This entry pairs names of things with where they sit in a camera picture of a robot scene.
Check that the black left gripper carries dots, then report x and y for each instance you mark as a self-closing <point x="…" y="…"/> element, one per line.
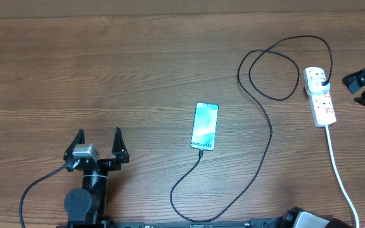
<point x="118" y="149"/>

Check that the blue smartphone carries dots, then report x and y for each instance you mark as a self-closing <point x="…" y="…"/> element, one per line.
<point x="204" y="126"/>

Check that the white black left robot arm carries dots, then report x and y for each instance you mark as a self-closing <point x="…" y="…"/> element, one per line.
<point x="85" y="206"/>

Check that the white charger plug adapter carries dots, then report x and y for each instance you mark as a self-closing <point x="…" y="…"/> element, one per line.
<point x="315" y="86"/>

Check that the white power strip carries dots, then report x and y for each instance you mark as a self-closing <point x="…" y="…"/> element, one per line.
<point x="322" y="109"/>

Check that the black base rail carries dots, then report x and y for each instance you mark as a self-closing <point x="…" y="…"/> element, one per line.
<point x="252" y="223"/>

